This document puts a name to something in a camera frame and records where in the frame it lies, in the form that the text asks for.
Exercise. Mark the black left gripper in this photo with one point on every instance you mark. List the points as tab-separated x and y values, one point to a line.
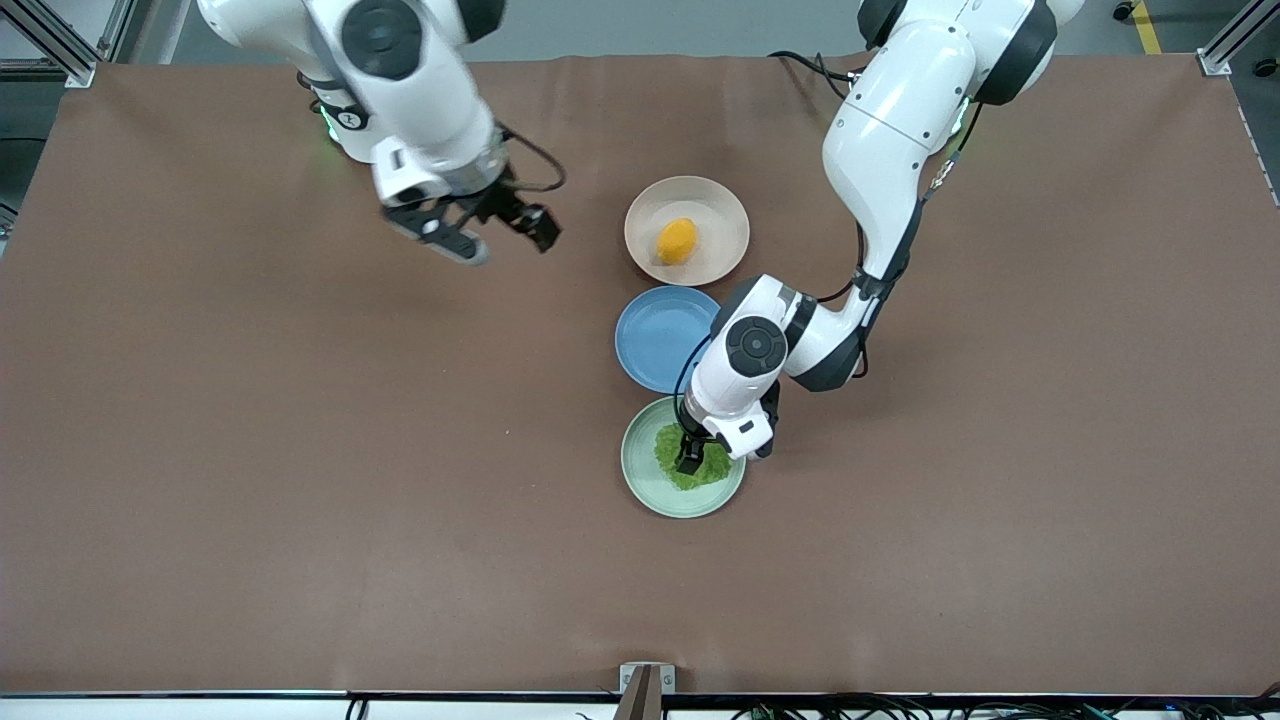
692	443

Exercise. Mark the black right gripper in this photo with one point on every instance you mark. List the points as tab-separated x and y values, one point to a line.
499	203

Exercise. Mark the green lettuce leaf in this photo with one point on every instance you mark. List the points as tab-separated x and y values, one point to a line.
715	472

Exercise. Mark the yellow lemon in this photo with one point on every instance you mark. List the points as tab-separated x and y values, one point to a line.
677	242

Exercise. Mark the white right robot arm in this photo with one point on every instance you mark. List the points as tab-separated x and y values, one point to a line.
420	90

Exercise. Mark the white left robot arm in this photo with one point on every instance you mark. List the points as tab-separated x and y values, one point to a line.
900	120

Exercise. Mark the pale green round plate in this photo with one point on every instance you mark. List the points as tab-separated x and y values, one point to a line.
640	475

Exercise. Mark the blue round plate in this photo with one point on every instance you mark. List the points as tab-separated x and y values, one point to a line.
655	340

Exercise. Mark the beige round plate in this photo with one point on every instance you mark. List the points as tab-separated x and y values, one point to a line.
715	215

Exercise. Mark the brown table cover mat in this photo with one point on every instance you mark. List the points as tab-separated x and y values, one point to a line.
300	550

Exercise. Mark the black caster wheel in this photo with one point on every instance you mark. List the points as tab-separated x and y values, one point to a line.
1268	68
1125	10

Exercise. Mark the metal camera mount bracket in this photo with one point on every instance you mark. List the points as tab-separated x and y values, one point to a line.
646	680

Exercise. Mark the aluminium frame profile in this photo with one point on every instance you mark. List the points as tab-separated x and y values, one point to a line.
1235	40
75	55

